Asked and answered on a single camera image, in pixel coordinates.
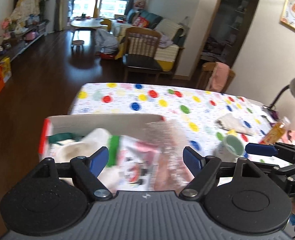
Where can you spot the floral cloth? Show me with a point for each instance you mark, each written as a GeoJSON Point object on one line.
{"type": "Point", "coordinates": [25, 5]}

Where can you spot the pink towel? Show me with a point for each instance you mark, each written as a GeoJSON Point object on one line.
{"type": "Point", "coordinates": [220, 76]}

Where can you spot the clear bubble wrap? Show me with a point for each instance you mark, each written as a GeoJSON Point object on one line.
{"type": "Point", "coordinates": [170, 155]}

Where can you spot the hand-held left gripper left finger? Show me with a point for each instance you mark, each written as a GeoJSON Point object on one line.
{"type": "Point", "coordinates": [100, 160]}

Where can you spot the sofa with cream cover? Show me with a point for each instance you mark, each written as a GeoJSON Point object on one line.
{"type": "Point", "coordinates": [167, 52]}

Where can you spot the pink cloth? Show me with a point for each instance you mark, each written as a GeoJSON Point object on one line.
{"type": "Point", "coordinates": [291, 135]}

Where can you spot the wooden chair with black seat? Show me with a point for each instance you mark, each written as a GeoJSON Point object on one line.
{"type": "Point", "coordinates": [140, 62]}

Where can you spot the white plastic bag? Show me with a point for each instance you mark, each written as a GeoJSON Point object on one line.
{"type": "Point", "coordinates": [95, 137]}

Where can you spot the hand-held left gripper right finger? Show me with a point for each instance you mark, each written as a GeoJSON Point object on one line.
{"type": "Point", "coordinates": [191, 160]}

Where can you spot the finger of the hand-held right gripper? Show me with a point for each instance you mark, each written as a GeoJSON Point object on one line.
{"type": "Point", "coordinates": [260, 148]}

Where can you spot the white fluffy towel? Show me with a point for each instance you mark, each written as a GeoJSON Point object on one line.
{"type": "Point", "coordinates": [233, 125]}

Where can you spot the low round table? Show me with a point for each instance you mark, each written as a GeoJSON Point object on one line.
{"type": "Point", "coordinates": [87, 23]}

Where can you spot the small wooden stool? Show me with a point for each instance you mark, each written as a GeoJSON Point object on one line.
{"type": "Point", "coordinates": [78, 43]}

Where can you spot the white mug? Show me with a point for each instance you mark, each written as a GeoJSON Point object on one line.
{"type": "Point", "coordinates": [225, 152]}

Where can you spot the dark tv cabinet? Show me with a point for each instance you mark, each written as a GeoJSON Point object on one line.
{"type": "Point", "coordinates": [32, 35]}

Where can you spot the orange snack packet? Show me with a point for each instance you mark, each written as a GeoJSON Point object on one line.
{"type": "Point", "coordinates": [275, 132]}

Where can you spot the grey bag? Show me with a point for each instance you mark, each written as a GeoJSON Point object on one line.
{"type": "Point", "coordinates": [106, 41]}

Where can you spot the balloon print tablecloth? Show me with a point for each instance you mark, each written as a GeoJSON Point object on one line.
{"type": "Point", "coordinates": [162, 115]}

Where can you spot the white cardboard box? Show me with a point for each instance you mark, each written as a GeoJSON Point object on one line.
{"type": "Point", "coordinates": [100, 120]}

